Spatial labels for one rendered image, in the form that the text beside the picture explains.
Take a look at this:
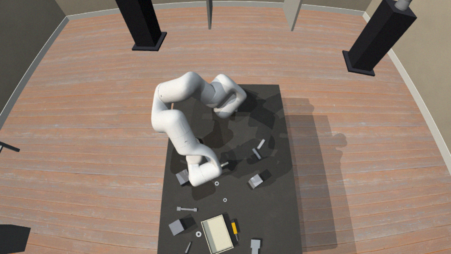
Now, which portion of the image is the cream open-top tray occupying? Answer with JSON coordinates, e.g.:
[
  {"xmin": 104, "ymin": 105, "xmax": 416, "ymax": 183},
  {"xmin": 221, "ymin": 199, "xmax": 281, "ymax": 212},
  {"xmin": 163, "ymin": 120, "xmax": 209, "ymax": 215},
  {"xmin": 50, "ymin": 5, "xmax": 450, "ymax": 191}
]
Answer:
[{"xmin": 201, "ymin": 215, "xmax": 234, "ymax": 254}]

